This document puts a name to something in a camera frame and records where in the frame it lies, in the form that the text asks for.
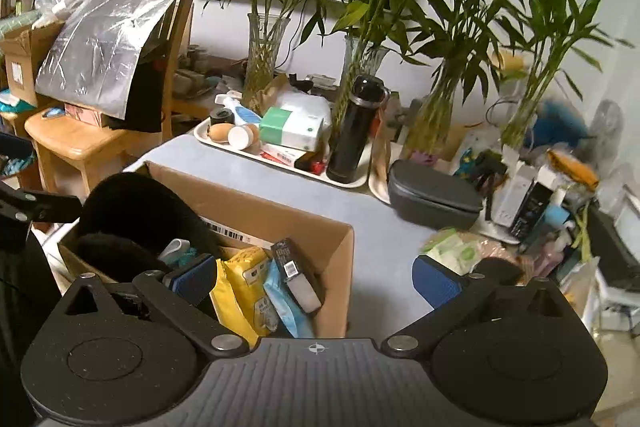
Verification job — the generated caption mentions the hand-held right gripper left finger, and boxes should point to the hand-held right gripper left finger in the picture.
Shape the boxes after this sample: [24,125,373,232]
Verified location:
[62,253,251,353]

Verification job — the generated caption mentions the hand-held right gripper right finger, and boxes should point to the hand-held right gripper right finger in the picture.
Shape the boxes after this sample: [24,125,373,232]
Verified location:
[382,254,568,355]

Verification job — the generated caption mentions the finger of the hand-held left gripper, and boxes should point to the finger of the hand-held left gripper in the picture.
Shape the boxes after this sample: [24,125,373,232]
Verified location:
[0,182,83,249]

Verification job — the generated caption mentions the yellow wipes packet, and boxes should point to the yellow wipes packet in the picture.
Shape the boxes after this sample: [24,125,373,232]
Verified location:
[210,246,281,338]

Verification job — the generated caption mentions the black soft cap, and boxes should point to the black soft cap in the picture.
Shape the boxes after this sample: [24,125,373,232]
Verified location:
[75,232,173,285]

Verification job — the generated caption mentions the black plush cushion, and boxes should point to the black plush cushion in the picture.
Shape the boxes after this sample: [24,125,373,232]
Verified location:
[80,172,223,268]

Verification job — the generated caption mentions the black grey boxed item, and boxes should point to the black grey boxed item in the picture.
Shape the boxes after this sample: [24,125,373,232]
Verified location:
[270,237,326,314]

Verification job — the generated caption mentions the blue wipes packet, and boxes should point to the blue wipes packet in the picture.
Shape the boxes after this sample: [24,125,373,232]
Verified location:
[262,259,316,339]

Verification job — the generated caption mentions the brown cardboard box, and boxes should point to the brown cardboard box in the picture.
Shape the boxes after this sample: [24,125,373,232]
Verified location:
[57,161,356,339]

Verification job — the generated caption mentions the bag of green wipes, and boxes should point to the bag of green wipes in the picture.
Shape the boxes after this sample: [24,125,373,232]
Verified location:
[422,227,506,278]

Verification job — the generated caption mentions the wooden chair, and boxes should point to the wooden chair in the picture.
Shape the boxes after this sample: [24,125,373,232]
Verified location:
[24,0,201,202]

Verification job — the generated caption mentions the grey zip case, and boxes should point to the grey zip case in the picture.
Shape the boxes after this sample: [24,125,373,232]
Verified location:
[387,159,485,230]

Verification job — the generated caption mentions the pink patterned box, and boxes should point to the pink patterned box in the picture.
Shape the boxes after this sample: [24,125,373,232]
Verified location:
[64,103,108,128]

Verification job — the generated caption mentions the white carton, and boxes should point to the white carton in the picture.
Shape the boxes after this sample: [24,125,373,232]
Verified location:
[492,159,533,228]

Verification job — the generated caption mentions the black carton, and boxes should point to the black carton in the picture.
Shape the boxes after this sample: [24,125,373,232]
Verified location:
[510,179,553,238]

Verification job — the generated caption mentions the blue carton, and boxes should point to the blue carton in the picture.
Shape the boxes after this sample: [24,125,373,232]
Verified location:
[537,202,571,248]

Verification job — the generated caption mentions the white plastic tray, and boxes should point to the white plastic tray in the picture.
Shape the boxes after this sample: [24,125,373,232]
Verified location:
[193,116,373,192]

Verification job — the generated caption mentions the white orange pill bottle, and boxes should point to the white orange pill bottle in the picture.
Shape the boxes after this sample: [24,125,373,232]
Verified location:
[227,124,261,151]

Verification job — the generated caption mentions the black garment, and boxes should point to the black garment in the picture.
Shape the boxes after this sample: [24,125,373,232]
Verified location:
[107,52,173,134]

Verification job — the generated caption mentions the open cardboard carton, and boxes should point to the open cardboard carton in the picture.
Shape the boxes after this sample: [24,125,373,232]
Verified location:
[0,22,66,108]

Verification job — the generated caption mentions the red white flat box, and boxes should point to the red white flat box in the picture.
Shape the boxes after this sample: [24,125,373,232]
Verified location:
[260,142,313,166]

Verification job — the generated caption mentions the black thermos bottle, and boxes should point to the black thermos bottle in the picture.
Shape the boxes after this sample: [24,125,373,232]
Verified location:
[326,75,391,185]

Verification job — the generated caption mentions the bamboo plant in glass vase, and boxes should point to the bamboo plant in glass vase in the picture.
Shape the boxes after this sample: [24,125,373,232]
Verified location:
[492,0,636,148]
[192,0,341,115]
[300,0,471,132]
[400,0,531,160]

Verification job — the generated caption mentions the white spray bottle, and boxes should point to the white spray bottle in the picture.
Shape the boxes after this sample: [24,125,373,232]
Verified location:
[215,93,261,125]

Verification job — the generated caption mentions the green white tissue box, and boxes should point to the green white tissue box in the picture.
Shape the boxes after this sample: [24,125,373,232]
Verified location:
[258,106,326,152]

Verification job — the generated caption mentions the silver foil sheet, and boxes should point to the silver foil sheet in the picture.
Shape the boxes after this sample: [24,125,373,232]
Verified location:
[35,0,206,120]

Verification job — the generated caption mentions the orange yellow bag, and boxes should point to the orange yellow bag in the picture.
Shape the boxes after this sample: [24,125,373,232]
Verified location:
[545,148,601,188]

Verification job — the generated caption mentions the black equipment box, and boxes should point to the black equipment box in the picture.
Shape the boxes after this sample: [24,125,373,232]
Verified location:
[585,202,640,293]

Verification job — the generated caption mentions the cluttered wooden side table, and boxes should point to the cluttered wooden side table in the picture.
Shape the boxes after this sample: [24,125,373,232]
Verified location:
[170,54,251,118]

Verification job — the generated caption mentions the blue plush toy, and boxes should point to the blue plush toy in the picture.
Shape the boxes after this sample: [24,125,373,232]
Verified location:
[535,99,588,142]

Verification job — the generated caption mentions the white wrapped package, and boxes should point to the white wrapped package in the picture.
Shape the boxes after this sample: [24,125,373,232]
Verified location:
[275,91,333,118]

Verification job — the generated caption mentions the clear plastic bottle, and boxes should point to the clear plastic bottle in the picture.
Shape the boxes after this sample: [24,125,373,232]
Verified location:
[590,99,626,148]

